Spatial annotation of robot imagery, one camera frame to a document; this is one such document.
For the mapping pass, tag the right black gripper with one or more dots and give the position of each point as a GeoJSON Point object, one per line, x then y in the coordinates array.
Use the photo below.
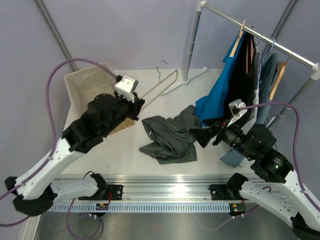
{"type": "Point", "coordinates": [203, 135]}

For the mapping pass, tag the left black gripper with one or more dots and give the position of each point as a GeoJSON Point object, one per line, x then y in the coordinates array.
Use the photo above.
{"type": "Point", "coordinates": [135, 106]}

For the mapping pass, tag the dark grey t shirt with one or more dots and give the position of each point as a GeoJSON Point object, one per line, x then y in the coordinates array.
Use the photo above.
{"type": "Point", "coordinates": [171, 141]}

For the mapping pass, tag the cream plastic hanger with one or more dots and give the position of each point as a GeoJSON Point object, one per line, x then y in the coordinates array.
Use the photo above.
{"type": "Point", "coordinates": [160, 81]}

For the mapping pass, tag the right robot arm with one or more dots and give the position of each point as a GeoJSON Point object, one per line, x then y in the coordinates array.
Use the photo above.
{"type": "Point", "coordinates": [272, 167]}

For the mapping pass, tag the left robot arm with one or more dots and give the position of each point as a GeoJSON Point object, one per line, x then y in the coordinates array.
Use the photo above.
{"type": "Point", "coordinates": [37, 190]}

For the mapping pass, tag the blue t shirt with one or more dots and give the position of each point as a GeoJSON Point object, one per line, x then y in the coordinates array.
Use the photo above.
{"type": "Point", "coordinates": [212, 105]}

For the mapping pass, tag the black t shirt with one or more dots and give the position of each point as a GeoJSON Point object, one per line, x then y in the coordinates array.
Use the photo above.
{"type": "Point", "coordinates": [241, 85]}

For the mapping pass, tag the light wooden hanger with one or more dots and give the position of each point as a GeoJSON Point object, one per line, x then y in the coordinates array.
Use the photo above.
{"type": "Point", "coordinates": [235, 46]}

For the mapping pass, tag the teal grey t shirt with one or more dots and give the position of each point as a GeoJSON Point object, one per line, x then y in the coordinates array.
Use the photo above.
{"type": "Point", "coordinates": [257, 115]}

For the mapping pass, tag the pink hanger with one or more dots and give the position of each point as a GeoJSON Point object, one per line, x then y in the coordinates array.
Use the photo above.
{"type": "Point", "coordinates": [250, 52]}

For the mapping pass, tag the brown wooden hanger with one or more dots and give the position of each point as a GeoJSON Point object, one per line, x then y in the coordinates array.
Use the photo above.
{"type": "Point", "coordinates": [280, 70]}

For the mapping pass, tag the wicker basket with liner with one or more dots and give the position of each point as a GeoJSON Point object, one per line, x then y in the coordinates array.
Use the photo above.
{"type": "Point", "coordinates": [80, 85]}

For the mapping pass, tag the metal clothes rack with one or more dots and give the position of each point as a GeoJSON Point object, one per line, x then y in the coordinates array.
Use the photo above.
{"type": "Point", "coordinates": [203, 4]}

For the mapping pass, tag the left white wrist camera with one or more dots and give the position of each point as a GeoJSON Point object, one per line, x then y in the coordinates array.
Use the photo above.
{"type": "Point", "coordinates": [125, 87]}

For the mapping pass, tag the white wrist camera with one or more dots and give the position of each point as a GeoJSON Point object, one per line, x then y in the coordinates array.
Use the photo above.
{"type": "Point", "coordinates": [125, 87]}
{"type": "Point", "coordinates": [237, 109]}

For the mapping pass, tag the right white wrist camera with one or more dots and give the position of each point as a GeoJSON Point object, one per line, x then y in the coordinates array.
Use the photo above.
{"type": "Point", "coordinates": [237, 109]}

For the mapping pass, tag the aluminium mounting rail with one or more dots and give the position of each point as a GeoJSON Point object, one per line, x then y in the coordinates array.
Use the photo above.
{"type": "Point", "coordinates": [160, 185]}

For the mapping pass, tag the white slotted cable duct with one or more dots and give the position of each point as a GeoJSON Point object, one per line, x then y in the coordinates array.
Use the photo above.
{"type": "Point", "coordinates": [118, 207]}

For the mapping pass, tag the blue wire hanger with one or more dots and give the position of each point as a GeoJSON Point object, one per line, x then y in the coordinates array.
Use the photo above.
{"type": "Point", "coordinates": [268, 50]}

